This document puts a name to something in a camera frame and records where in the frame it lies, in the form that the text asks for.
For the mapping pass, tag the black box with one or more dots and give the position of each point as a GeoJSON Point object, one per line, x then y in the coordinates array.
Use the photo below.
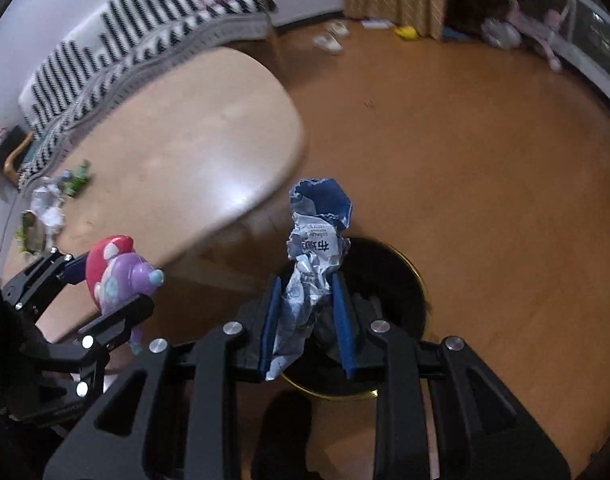
{"type": "Point", "coordinates": [16, 141]}

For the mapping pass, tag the small blue object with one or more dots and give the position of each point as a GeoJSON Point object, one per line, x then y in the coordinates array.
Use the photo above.
{"type": "Point", "coordinates": [453, 34]}

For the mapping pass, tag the white shoe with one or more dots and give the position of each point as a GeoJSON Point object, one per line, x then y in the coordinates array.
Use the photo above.
{"type": "Point", "coordinates": [339, 28]}
{"type": "Point", "coordinates": [327, 44]}

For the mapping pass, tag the window frame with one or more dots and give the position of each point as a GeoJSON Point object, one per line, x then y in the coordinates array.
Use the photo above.
{"type": "Point", "coordinates": [590, 45]}

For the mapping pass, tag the pink child scooter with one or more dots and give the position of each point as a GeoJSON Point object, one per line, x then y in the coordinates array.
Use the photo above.
{"type": "Point", "coordinates": [540, 35]}

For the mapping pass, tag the white sofa with wooden armrests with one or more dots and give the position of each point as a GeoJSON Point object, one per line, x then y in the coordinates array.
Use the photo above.
{"type": "Point", "coordinates": [85, 27]}

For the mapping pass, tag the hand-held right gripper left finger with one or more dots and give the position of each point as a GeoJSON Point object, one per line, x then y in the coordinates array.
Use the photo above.
{"type": "Point", "coordinates": [267, 322]}

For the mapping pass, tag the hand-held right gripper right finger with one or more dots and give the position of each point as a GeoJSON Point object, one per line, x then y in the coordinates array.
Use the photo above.
{"type": "Point", "coordinates": [343, 322]}

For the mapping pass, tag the pale grey bag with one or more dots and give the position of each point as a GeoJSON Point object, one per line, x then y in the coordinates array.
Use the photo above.
{"type": "Point", "coordinates": [500, 32]}

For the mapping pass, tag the black bin with gold rim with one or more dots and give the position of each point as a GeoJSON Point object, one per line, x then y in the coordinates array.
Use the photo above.
{"type": "Point", "coordinates": [397, 285]}

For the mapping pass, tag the pink purple plastic toy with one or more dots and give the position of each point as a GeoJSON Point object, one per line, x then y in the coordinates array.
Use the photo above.
{"type": "Point", "coordinates": [115, 270]}

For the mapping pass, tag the black white striped sofa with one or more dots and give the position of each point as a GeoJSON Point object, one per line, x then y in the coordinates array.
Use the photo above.
{"type": "Point", "coordinates": [150, 25]}

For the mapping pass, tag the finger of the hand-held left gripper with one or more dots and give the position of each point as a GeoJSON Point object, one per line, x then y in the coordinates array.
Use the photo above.
{"type": "Point", "coordinates": [77, 267]}
{"type": "Point", "coordinates": [120, 325]}

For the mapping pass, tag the white paper sheet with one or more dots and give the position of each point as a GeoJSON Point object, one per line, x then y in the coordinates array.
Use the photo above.
{"type": "Point", "coordinates": [377, 24]}

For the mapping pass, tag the blue silver wrapper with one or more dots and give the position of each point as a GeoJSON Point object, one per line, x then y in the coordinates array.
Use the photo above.
{"type": "Point", "coordinates": [310, 260]}

